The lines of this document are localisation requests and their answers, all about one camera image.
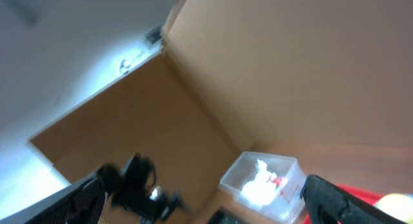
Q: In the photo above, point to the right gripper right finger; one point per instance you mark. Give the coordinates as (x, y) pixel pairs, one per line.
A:
(326, 203)

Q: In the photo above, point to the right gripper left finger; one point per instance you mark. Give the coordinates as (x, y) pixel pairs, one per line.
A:
(80, 203)

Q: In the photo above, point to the red snack wrapper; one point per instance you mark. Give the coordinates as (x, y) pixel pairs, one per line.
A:
(278, 182)

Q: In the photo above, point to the white napkin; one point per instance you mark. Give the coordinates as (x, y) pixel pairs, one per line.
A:
(262, 189)

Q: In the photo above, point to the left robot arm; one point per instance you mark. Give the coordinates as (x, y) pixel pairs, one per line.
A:
(134, 188)

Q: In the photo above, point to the clear plastic waste bin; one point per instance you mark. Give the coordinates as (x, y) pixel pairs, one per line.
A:
(286, 206)

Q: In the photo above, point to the red serving tray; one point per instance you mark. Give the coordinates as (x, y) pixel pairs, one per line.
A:
(365, 195)

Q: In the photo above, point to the yellow plastic cup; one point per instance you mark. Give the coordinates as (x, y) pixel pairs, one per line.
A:
(397, 205)

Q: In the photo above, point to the black rectangular tray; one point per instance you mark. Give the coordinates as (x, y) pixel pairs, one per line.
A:
(225, 217)

